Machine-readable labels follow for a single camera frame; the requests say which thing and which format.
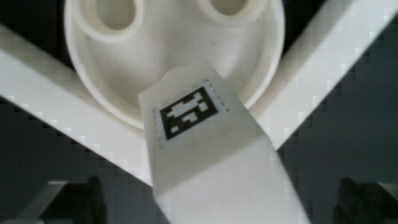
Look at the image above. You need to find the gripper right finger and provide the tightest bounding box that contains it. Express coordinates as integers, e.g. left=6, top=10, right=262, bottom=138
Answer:
left=333, top=178, right=398, bottom=224

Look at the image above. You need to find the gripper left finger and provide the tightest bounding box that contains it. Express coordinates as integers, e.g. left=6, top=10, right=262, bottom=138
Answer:
left=18, top=176, right=109, bottom=224

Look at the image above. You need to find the white stool leg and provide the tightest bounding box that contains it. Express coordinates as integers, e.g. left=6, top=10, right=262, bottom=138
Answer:
left=139, top=62, right=312, bottom=224

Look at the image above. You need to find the white obstacle fence frame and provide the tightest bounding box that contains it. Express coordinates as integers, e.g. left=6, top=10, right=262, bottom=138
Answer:
left=0, top=0, right=398, bottom=182

